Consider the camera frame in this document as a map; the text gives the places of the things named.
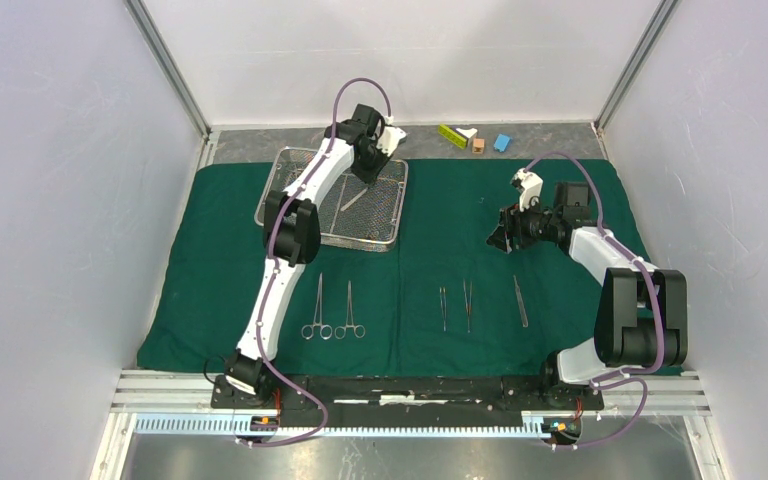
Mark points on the steel scalpel handle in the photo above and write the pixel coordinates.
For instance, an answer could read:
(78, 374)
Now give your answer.
(353, 200)

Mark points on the brown wooden cube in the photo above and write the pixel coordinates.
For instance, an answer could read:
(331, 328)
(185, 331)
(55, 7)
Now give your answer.
(478, 146)

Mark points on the pointed steel tweezers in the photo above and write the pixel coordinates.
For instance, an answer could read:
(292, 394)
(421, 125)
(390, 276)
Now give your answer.
(468, 302)

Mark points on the green surgical cloth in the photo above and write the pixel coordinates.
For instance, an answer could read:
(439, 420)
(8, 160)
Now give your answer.
(451, 206)

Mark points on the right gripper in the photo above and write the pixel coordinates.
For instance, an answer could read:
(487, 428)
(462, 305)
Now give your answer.
(509, 226)

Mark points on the yellow-green lego brick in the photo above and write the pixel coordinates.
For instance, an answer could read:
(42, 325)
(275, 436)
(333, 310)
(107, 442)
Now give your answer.
(453, 136)

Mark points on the metal mesh instrument tray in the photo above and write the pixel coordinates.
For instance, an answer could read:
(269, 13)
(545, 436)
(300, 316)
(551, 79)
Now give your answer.
(371, 224)

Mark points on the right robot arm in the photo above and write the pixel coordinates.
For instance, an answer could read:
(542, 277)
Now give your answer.
(641, 320)

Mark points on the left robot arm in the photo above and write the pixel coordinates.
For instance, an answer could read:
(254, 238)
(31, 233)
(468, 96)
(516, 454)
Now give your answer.
(292, 239)

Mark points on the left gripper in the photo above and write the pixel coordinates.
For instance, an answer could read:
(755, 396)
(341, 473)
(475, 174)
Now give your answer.
(369, 176)

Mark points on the steel forceps with ring handles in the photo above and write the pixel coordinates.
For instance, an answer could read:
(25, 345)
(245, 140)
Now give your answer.
(318, 327)

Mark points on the blue small block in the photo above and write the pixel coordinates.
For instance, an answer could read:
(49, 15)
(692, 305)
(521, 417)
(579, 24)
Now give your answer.
(502, 143)

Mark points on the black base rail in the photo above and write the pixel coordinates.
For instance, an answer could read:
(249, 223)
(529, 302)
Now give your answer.
(323, 406)

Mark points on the white small block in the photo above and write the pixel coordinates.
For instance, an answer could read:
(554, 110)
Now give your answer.
(467, 135)

